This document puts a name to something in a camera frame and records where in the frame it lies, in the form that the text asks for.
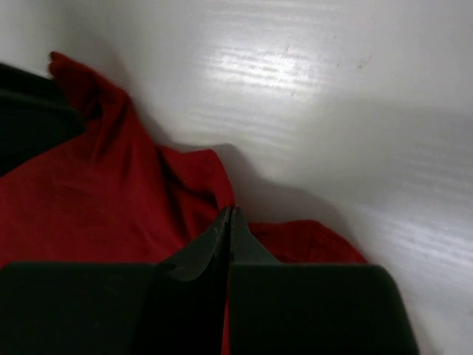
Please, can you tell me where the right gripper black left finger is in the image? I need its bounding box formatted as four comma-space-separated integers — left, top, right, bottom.
1, 209, 231, 354

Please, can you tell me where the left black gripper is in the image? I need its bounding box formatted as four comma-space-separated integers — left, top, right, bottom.
1, 64, 86, 175

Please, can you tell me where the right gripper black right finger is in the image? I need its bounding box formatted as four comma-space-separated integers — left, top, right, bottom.
228, 209, 419, 354

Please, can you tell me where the dark red t shirt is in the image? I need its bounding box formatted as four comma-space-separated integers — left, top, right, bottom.
0, 50, 370, 267

